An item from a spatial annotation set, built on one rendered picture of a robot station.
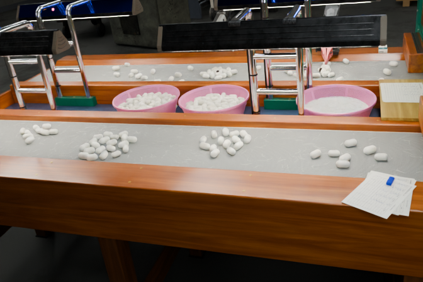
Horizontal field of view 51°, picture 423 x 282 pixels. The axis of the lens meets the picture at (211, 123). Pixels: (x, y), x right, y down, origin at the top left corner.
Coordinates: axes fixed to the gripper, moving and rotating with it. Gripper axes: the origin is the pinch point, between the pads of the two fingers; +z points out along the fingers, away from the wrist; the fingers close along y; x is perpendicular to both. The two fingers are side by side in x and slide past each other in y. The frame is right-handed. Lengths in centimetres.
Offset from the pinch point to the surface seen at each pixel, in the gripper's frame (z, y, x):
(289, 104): 29.0, -11.0, -12.8
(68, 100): 30, -111, -12
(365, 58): -6.4, 15.9, 5.7
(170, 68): 1, -73, 4
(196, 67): 0, -60, 5
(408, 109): 41, 29, -32
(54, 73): 22, -115, -21
